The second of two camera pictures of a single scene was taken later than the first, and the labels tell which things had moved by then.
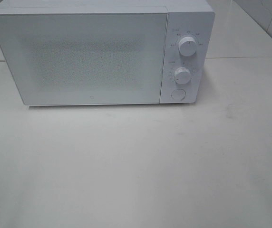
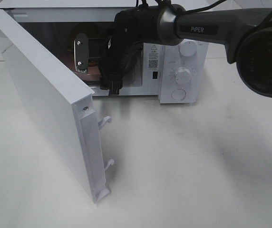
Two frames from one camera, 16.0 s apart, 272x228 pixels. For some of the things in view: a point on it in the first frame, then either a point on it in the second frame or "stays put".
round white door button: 178,94 stays put
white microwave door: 84,58 to 65,101
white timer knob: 182,75 stays put
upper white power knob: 187,46 stays put
